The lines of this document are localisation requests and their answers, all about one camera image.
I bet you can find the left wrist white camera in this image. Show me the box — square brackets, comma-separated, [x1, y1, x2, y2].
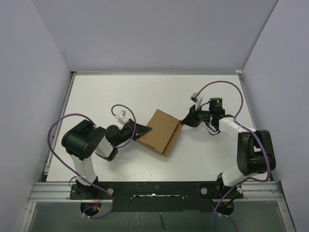
[115, 110, 126, 125]

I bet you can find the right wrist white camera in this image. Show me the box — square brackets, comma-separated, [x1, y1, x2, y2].
[190, 93, 203, 110]

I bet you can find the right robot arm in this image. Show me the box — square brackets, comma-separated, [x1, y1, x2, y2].
[181, 97, 276, 198]

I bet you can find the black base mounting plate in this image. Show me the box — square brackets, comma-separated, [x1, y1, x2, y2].
[70, 180, 243, 216]

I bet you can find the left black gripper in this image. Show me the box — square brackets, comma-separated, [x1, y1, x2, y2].
[114, 118, 151, 146]

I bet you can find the wrist white camera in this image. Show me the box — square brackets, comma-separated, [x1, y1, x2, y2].
[115, 110, 126, 125]
[190, 93, 203, 110]

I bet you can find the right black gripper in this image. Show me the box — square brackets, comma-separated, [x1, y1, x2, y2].
[181, 104, 213, 128]

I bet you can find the brown cardboard box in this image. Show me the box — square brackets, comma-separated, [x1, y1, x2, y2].
[138, 109, 183, 157]

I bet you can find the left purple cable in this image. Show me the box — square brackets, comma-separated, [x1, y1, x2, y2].
[49, 104, 139, 219]

